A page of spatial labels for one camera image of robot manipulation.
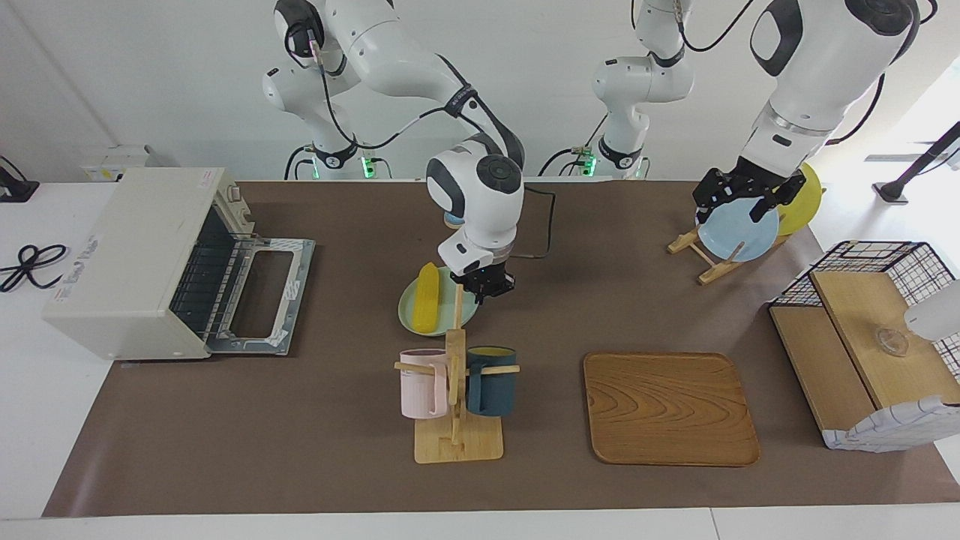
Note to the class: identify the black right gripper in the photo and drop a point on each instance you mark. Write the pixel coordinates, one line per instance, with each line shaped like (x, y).
(484, 274)

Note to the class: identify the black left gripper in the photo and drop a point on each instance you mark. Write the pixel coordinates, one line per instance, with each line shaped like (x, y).
(746, 184)

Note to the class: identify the yellow corn cob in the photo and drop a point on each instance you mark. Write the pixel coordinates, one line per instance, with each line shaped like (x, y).
(427, 300)

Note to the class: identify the pale green plate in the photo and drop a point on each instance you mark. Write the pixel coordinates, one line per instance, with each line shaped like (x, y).
(409, 315)

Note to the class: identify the glass oven door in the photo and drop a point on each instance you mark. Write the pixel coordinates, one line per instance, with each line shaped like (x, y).
(300, 296)

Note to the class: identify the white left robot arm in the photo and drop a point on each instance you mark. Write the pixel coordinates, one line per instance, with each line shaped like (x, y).
(817, 75)

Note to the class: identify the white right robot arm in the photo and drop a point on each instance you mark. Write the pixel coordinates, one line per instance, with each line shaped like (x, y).
(480, 195)

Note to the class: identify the silver oven knob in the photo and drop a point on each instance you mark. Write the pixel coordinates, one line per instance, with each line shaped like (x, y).
(246, 217)
(236, 193)

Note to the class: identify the beige toaster oven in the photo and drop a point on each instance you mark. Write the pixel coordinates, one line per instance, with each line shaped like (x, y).
(127, 255)

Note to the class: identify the light blue plate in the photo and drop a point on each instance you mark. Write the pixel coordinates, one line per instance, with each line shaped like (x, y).
(739, 236)

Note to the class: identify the yellow plate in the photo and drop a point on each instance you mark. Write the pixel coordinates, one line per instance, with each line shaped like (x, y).
(802, 210)

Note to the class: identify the wooden plate rack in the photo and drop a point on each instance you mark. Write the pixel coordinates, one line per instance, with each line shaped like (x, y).
(709, 271)

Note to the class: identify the dark teal mug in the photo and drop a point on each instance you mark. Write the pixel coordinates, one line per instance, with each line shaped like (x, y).
(491, 390)

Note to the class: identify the brown table mat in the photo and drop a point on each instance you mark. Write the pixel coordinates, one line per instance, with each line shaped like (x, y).
(600, 300)

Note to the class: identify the pink mug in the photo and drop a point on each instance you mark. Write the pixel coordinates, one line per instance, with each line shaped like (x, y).
(420, 390)

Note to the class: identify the black stand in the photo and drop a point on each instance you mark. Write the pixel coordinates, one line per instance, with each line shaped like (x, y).
(892, 191)

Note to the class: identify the wooden mug rack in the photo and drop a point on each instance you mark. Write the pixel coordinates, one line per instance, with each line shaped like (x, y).
(457, 446)

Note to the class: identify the small clear glass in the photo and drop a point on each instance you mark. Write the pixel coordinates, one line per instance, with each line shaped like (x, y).
(892, 342)

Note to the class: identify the wooden serving tray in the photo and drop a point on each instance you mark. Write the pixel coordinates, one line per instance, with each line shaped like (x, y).
(667, 409)

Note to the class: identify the white rounded device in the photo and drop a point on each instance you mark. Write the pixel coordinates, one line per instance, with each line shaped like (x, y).
(934, 311)

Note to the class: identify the white power box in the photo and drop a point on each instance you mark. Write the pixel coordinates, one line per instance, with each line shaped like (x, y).
(120, 157)

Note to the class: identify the black clamp mount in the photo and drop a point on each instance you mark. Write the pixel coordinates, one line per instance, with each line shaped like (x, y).
(15, 191)

